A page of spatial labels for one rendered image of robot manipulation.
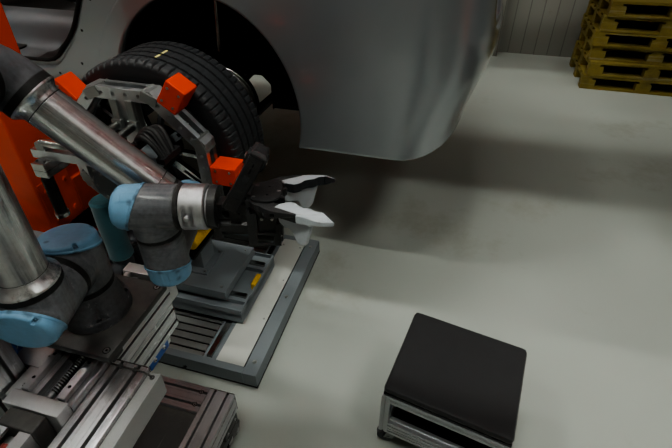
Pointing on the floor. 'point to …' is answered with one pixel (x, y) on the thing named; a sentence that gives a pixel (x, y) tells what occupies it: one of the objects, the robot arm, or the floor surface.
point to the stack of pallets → (626, 39)
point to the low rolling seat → (452, 388)
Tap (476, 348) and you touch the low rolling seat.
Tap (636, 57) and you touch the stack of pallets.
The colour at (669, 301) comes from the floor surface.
